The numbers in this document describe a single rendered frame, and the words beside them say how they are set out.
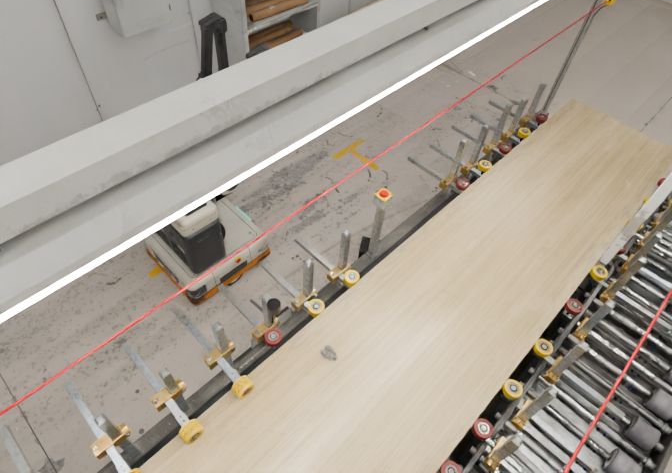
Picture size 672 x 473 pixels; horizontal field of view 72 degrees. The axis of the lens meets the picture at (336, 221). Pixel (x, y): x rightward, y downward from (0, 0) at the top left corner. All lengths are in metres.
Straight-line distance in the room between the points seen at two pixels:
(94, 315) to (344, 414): 2.04
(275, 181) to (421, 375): 2.40
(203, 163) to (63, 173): 0.20
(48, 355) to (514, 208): 3.01
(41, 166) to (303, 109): 0.42
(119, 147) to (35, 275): 0.20
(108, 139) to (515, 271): 2.25
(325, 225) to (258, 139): 2.96
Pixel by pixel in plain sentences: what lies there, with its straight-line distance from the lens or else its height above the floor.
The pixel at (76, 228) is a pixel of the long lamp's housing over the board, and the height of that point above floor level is 2.38.
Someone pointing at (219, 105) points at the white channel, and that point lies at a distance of 0.73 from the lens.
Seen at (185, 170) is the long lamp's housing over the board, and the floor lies 2.38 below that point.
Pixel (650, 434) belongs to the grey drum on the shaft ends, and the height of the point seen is 0.85.
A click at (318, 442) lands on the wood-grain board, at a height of 0.90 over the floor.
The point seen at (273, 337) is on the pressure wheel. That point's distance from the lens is 2.21.
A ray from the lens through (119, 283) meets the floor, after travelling 3.65.
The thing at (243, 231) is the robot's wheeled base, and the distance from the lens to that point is 3.36.
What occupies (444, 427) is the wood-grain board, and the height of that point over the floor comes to 0.90.
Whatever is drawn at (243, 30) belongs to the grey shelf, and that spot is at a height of 0.90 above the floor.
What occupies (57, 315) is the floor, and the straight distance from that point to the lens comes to 3.67.
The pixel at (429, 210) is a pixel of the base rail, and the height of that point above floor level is 0.70.
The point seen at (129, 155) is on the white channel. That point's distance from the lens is 0.69.
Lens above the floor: 2.89
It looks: 50 degrees down
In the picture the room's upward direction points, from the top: 5 degrees clockwise
